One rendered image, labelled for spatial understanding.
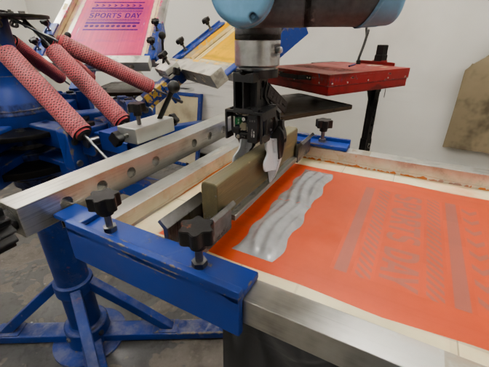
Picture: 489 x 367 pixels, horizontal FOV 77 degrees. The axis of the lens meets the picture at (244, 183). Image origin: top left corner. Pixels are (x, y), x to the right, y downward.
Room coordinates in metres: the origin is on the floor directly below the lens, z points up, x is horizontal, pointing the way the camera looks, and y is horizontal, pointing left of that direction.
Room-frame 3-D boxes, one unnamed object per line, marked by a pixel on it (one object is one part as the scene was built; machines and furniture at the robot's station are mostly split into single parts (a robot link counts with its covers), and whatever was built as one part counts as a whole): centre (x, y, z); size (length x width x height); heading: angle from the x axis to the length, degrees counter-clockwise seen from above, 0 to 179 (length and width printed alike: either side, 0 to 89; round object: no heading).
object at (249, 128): (0.54, -0.02, 1.15); 0.09 x 0.08 x 0.12; 152
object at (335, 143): (0.83, -0.14, 0.98); 0.30 x 0.05 x 0.07; 62
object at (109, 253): (0.34, 0.13, 0.98); 0.30 x 0.05 x 0.07; 62
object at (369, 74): (1.71, -0.50, 1.06); 0.61 x 0.46 x 0.12; 122
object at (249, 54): (0.55, -0.02, 1.23); 0.08 x 0.08 x 0.05
